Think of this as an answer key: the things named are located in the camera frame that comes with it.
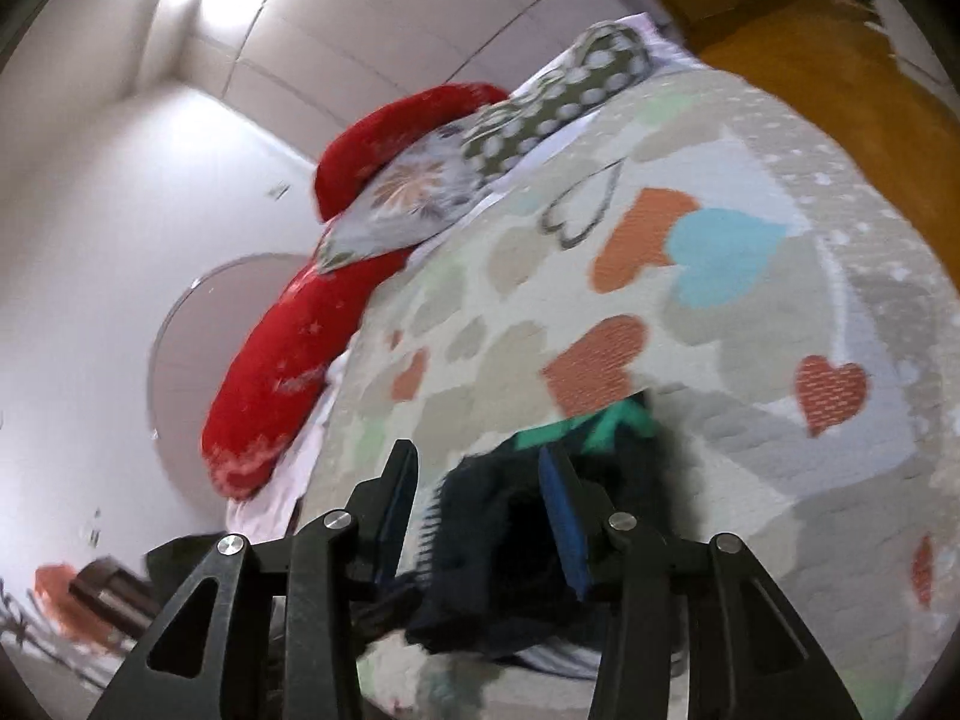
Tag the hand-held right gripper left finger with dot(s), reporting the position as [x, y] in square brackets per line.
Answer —
[394, 525]

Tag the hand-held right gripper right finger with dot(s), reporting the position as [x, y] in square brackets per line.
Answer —
[566, 532]

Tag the dark navy pants striped lining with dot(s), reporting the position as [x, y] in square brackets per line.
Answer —
[487, 540]

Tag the white bed sheet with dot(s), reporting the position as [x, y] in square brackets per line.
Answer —
[300, 457]

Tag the long red bolster pillow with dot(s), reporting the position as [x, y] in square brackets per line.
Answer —
[292, 360]

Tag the heart patterned quilt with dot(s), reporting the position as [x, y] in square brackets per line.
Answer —
[750, 405]

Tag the round white headboard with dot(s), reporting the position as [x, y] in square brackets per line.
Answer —
[187, 360]

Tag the dark wooden furniture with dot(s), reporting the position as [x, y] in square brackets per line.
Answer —
[112, 596]

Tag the floral grey pillow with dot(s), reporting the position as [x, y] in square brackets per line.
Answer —
[420, 187]

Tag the small red pillow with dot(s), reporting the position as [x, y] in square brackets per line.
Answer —
[397, 127]

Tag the olive polka dot bolster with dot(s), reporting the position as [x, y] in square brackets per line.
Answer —
[555, 97]

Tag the white wardrobe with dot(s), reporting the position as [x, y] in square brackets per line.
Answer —
[375, 52]

